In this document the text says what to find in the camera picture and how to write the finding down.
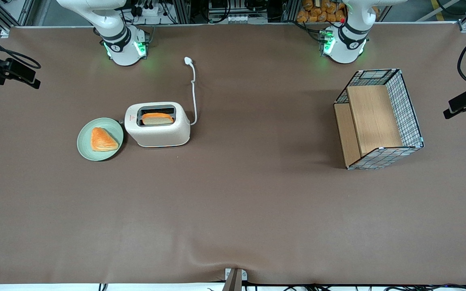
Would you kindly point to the cream white toaster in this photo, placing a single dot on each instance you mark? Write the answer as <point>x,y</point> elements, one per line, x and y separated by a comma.
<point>160,135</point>

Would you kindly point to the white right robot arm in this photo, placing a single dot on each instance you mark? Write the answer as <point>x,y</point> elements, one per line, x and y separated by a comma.
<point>121,44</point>

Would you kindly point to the bread slice with brown crust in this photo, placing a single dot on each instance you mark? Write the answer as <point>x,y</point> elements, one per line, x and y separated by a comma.
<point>157,119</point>

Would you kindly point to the triangular golden pastry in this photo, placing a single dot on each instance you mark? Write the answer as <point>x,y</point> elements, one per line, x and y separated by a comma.
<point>102,140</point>

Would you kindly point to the pale green round plate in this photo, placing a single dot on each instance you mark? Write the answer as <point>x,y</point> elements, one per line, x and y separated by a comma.
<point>85,145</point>

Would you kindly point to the bag of orange bread rolls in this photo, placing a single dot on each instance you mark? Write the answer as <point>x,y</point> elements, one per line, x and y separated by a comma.
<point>320,11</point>

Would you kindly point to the white power strip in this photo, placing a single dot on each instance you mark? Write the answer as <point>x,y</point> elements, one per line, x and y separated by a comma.
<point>149,9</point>

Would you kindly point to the grey metal table bracket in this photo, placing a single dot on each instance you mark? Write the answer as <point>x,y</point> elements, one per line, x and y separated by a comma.
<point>235,279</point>

